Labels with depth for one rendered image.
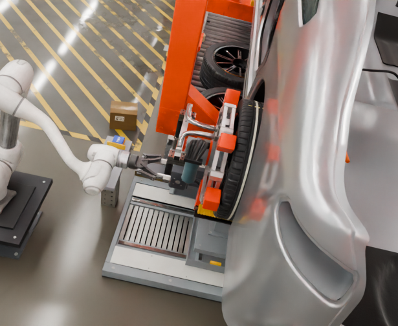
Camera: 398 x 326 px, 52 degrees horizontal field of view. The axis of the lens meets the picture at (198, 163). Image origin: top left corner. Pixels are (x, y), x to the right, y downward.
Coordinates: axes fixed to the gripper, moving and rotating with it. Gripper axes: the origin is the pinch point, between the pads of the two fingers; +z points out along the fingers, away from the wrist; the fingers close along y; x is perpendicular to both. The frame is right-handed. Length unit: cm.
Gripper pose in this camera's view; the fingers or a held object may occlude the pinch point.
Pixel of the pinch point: (167, 169)
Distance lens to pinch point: 212.0
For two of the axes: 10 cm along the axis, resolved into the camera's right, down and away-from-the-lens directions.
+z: 9.7, 2.3, 0.4
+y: -1.4, 7.0, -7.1
